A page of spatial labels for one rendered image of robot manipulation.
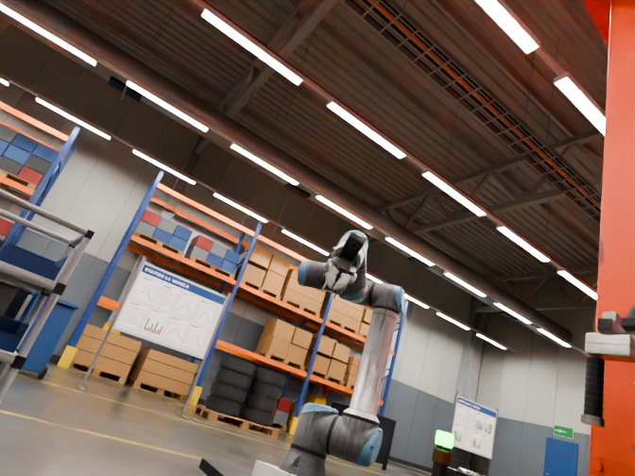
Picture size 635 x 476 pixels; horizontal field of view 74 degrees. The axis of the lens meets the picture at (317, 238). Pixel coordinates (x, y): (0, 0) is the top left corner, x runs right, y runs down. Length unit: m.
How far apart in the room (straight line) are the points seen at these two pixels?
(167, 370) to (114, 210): 4.15
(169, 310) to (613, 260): 5.91
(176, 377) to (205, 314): 3.66
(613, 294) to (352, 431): 1.10
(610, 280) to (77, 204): 10.91
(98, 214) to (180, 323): 5.35
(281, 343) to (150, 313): 5.24
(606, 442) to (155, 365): 9.31
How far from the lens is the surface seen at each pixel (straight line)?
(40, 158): 10.72
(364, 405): 1.82
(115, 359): 10.15
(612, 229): 2.06
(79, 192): 11.68
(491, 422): 11.34
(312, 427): 1.84
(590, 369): 1.19
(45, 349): 6.48
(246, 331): 12.19
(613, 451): 1.80
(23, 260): 1.99
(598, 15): 3.60
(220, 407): 8.13
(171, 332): 6.86
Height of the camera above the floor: 0.59
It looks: 22 degrees up
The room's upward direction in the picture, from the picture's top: 18 degrees clockwise
